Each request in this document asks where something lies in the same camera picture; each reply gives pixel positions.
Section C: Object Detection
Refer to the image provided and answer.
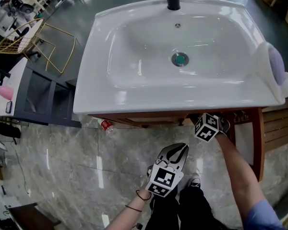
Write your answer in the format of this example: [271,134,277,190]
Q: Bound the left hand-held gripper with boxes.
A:
[145,143,190,198]

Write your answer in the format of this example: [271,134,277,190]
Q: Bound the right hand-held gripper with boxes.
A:
[194,113,231,143]

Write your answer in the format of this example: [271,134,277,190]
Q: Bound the wooden sink cabinet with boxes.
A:
[88,106,266,183]

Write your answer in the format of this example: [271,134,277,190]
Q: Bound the white ceramic sink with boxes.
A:
[72,0,287,115]

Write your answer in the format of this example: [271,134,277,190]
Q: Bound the clear bottle with red label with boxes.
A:
[97,118,115,134]

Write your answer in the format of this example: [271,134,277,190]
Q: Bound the white and purple soft packet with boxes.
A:
[255,41,288,100]

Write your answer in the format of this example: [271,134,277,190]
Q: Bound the person's right forearm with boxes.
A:
[215,132,266,221]

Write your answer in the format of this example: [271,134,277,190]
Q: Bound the person's left forearm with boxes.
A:
[105,189,152,230]

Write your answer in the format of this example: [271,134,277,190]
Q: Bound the round metal sink drain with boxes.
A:
[171,52,190,68]

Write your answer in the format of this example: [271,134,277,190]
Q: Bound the person's grey shoe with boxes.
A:
[186,173,202,189]

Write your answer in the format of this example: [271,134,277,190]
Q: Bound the black wrist band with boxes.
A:
[135,189,152,201]
[124,205,143,213]

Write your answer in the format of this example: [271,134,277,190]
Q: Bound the person's black trousers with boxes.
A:
[145,186,240,230]

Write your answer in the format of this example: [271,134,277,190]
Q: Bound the wooden slatted panel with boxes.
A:
[261,97,288,153]

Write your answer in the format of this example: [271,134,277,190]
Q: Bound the dark grey shelf unit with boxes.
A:
[0,56,82,128]

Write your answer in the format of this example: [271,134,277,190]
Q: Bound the dark wooden stool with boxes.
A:
[8,202,62,230]

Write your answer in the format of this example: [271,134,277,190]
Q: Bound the pink spray bottle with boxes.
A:
[0,79,15,101]

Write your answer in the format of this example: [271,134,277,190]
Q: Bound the gold metal frame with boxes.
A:
[38,23,77,76]

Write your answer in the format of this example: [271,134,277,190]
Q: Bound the gold wire chair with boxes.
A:
[0,17,46,61]

